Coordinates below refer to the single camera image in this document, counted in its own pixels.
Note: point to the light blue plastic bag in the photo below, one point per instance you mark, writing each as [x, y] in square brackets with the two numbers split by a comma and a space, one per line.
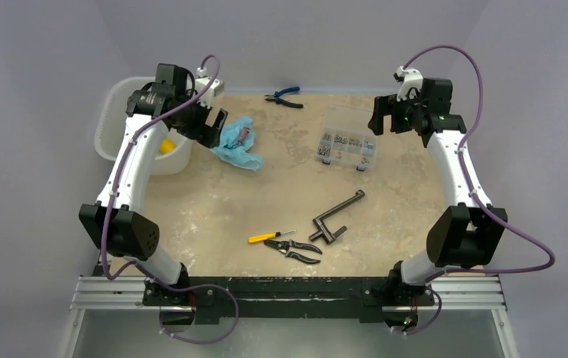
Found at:
[236, 141]

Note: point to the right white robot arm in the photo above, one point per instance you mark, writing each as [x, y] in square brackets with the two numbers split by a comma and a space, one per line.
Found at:
[469, 230]

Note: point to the clear plastic screw box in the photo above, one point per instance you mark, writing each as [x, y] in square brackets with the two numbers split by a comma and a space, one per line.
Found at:
[346, 138]

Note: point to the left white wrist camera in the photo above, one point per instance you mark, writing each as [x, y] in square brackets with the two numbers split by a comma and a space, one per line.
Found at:
[207, 87]

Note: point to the yellow fake fruit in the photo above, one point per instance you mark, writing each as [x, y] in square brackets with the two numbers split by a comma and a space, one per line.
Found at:
[167, 146]

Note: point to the yellow handled screwdriver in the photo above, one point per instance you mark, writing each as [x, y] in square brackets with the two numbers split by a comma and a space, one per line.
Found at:
[267, 236]

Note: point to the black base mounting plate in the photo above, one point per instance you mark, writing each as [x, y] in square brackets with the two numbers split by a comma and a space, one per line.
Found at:
[366, 299]

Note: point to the aluminium extrusion rail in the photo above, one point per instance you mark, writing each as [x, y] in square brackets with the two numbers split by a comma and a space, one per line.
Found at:
[127, 293]

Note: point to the black handled pliers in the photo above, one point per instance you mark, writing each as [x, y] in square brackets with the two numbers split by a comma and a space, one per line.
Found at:
[287, 248]

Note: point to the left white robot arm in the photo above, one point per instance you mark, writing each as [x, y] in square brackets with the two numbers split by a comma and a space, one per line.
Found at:
[175, 100]

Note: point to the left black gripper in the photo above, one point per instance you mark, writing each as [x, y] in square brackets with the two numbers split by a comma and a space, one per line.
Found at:
[212, 136]

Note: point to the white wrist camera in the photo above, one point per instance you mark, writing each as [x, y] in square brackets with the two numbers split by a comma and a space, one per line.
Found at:
[207, 87]
[410, 81]

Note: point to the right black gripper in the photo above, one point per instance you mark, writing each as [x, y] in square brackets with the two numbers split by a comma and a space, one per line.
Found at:
[395, 115]

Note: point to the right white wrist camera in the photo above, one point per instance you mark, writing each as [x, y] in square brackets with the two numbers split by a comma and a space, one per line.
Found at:
[410, 81]

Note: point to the white plastic basin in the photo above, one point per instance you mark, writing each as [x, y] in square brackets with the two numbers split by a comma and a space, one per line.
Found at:
[111, 128]

